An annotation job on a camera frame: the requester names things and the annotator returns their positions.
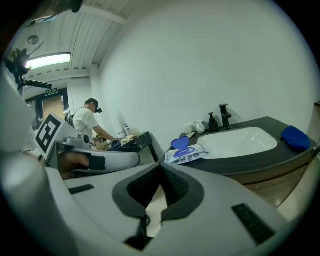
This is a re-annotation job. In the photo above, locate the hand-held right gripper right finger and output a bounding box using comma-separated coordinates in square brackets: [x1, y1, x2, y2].
[149, 162, 296, 256]

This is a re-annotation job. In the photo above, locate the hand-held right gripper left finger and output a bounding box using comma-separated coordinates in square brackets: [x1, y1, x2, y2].
[46, 162, 161, 256]

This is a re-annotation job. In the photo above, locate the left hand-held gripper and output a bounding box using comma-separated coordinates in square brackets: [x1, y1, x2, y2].
[34, 112, 140, 180]

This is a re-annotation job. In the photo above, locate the white wet wipe pack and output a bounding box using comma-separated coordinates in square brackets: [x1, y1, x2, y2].
[164, 145, 210, 165]

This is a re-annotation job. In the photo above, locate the person's left hand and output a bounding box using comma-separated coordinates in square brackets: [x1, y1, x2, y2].
[58, 151, 90, 180]

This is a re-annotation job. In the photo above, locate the dark blue cloth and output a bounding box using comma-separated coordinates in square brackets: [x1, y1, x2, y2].
[109, 139, 123, 151]

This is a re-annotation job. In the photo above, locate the black marble table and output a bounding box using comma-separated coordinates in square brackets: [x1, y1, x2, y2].
[107, 131, 160, 163]

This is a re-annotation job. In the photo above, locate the wooden vanity cabinet black top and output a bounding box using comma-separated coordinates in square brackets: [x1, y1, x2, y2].
[159, 116, 320, 210]

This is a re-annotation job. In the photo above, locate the white sink basin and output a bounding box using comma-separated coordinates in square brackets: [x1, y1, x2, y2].
[197, 126, 279, 159]

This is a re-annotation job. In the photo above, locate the white enamel mug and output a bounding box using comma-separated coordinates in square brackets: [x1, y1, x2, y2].
[194, 119, 206, 134]

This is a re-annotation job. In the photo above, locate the black soap dispenser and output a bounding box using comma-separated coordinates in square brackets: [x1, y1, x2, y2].
[208, 112, 220, 133]

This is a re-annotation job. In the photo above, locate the black faucet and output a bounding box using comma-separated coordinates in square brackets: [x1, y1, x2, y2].
[218, 103, 233, 130]

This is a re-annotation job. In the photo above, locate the bright blue cloth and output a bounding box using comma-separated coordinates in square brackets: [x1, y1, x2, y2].
[280, 125, 311, 151]

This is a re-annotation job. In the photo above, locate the long ceiling light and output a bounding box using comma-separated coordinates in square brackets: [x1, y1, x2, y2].
[24, 51, 72, 71]

